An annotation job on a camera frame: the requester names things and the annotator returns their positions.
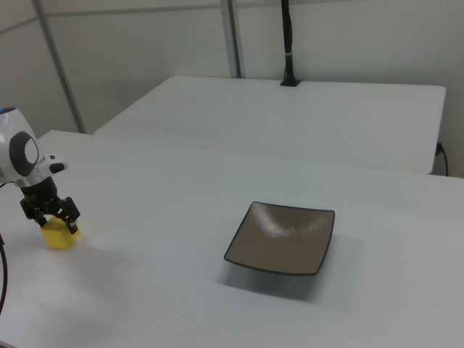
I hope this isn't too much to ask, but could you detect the grey metal partition post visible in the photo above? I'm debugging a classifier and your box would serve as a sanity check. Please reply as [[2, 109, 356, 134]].
[[31, 0, 88, 135], [220, 0, 243, 79]]

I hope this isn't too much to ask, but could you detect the black camera stand pole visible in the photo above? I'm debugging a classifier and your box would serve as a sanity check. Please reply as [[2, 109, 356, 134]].
[[279, 0, 304, 88]]

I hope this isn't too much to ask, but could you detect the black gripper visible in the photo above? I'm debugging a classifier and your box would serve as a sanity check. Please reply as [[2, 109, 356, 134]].
[[19, 177, 81, 235]]

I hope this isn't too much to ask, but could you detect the black power cable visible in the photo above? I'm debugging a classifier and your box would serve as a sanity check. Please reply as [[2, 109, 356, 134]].
[[436, 141, 451, 177]]

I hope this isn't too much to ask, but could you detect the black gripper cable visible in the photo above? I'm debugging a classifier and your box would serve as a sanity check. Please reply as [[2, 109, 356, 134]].
[[0, 231, 9, 313]]

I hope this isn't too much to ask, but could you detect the yellow cube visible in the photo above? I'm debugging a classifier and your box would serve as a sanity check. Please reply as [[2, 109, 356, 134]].
[[41, 216, 83, 251]]

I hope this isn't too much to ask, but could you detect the square brown ceramic plate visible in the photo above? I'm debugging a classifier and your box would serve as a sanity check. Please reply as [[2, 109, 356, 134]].
[[223, 200, 336, 277]]

